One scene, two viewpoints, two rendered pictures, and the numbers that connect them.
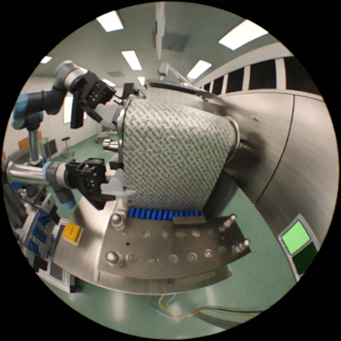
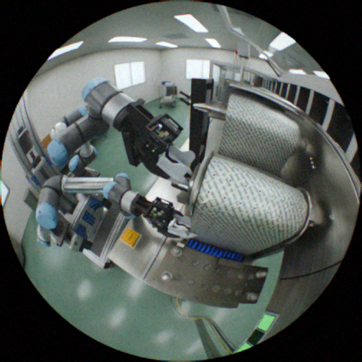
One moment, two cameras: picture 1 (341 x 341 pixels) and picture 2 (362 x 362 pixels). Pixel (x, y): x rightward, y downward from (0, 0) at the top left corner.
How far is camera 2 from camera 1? 21 cm
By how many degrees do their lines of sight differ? 34
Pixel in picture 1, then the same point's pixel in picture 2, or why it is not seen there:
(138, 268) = (179, 284)
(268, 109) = (345, 223)
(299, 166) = (307, 294)
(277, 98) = not seen: outside the picture
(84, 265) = (136, 266)
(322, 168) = not seen: outside the picture
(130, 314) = (147, 298)
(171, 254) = (205, 282)
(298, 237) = (266, 323)
